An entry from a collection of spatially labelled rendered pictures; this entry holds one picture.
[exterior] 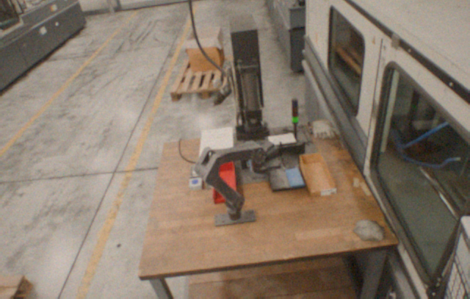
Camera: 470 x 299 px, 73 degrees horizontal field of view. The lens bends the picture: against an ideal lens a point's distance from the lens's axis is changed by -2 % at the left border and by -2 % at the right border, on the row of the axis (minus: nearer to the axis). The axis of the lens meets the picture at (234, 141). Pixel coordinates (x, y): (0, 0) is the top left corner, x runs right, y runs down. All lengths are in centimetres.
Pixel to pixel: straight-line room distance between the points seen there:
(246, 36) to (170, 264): 108
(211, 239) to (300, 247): 40
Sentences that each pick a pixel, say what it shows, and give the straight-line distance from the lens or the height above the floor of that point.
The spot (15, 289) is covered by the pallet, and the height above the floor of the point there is 12.
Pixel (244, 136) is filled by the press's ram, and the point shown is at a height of 113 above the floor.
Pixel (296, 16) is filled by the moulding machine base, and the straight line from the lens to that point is 466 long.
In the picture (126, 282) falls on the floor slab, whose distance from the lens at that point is 268.
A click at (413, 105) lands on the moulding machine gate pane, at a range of 133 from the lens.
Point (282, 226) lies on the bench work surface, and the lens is 154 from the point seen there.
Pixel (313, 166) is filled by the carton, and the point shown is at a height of 90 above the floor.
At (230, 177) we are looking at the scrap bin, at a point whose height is 90.
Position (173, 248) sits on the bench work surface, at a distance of 155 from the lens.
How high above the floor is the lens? 210
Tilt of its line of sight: 36 degrees down
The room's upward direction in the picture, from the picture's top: 9 degrees counter-clockwise
